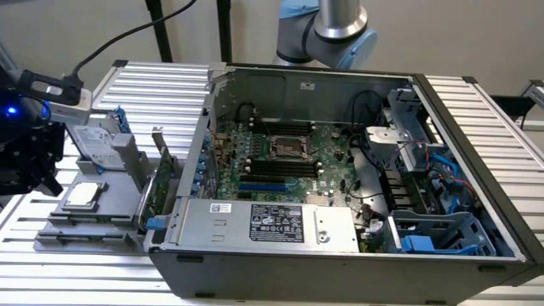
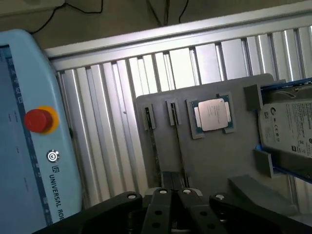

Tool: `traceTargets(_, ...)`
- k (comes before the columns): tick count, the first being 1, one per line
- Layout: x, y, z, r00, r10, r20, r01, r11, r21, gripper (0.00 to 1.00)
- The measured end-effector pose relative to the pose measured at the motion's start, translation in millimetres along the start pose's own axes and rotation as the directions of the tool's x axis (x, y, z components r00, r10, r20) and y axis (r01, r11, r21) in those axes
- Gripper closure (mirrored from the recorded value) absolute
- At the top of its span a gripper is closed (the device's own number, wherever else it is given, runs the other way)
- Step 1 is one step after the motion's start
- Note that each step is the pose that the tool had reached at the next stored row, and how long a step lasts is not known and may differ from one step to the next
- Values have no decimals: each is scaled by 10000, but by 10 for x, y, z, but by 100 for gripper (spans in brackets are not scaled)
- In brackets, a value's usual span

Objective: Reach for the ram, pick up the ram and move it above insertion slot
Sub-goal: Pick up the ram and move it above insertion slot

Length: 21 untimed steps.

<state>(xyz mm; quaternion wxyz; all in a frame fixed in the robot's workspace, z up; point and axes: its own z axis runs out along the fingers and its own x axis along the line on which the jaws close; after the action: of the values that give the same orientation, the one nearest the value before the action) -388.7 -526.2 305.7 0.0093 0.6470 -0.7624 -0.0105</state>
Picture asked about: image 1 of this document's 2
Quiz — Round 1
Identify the green graphics card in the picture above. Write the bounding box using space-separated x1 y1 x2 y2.
136 126 179 231

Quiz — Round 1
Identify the blue disk caddy clip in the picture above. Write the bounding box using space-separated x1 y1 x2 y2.
400 235 438 255

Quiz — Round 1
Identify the silver metal drive cage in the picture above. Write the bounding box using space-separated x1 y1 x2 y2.
364 88 448 173

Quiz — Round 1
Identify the grey plastic disk bay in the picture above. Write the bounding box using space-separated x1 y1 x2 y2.
387 209 498 257

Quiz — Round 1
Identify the open black PC case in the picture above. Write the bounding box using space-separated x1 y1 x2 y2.
143 62 544 298

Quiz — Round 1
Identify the blue expansion slot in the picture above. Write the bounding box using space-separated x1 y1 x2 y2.
236 182 287 192

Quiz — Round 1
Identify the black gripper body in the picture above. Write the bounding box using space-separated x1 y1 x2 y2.
0 68 66 179

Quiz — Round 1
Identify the blue card latch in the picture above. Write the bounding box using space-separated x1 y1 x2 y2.
144 215 168 231

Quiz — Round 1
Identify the green motherboard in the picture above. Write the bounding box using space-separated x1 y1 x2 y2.
211 120 363 205

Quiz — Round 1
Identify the blue data wire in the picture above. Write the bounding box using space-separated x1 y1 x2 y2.
427 152 459 205

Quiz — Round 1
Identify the black expansion slot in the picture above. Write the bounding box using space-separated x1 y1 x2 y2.
239 174 287 184

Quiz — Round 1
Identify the silver hard disk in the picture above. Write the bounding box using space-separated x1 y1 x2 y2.
70 106 130 167

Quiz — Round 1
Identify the silver aluminium frame piece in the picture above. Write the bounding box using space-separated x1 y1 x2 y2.
515 78 544 131

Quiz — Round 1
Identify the red wire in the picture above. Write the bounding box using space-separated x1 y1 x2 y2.
448 177 474 207

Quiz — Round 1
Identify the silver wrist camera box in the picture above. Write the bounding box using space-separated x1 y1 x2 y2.
43 86 92 126

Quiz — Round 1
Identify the CPU socket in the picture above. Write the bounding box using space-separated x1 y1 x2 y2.
264 135 311 160

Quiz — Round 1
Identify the short black wire loop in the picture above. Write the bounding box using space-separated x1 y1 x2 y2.
236 102 258 121

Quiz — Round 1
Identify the RAM stick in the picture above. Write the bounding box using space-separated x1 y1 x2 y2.
48 214 131 223

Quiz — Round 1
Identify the grey parts rack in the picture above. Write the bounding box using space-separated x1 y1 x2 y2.
34 133 155 253

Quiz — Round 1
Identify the black camera cable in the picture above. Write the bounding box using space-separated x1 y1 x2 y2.
72 0 199 84

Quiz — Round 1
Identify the silver power supply unit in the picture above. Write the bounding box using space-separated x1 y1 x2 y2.
168 199 363 255

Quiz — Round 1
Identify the black stand pole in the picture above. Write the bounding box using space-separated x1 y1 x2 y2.
215 0 234 63
144 0 175 63

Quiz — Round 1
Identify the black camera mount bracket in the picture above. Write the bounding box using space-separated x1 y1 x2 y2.
18 69 84 106

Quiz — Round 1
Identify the silver CPU chip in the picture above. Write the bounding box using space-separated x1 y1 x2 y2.
63 182 108 210

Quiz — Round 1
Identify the black looped wire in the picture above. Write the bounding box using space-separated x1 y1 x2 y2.
344 90 384 129

